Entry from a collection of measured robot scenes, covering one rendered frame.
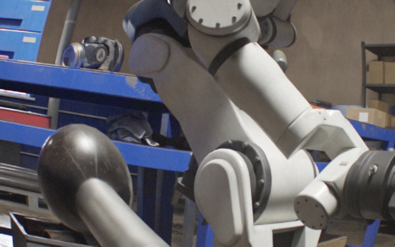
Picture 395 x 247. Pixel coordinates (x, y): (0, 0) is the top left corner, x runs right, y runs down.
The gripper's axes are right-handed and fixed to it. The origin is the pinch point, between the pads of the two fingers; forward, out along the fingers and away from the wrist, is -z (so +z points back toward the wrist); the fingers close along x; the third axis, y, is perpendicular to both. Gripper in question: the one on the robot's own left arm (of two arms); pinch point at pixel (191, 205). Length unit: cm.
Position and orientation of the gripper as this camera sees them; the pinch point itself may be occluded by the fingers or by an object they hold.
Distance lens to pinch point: 136.9
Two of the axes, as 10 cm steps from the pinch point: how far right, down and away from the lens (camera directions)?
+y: 6.0, -0.8, 7.9
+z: 3.3, -8.8, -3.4
